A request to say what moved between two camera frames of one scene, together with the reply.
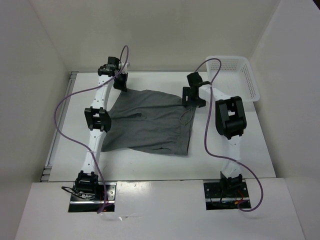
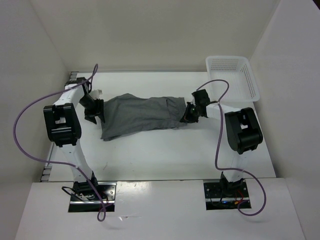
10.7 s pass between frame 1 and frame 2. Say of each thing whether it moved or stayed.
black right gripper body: moved
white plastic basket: stayed
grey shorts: moved
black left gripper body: moved
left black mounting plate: stayed
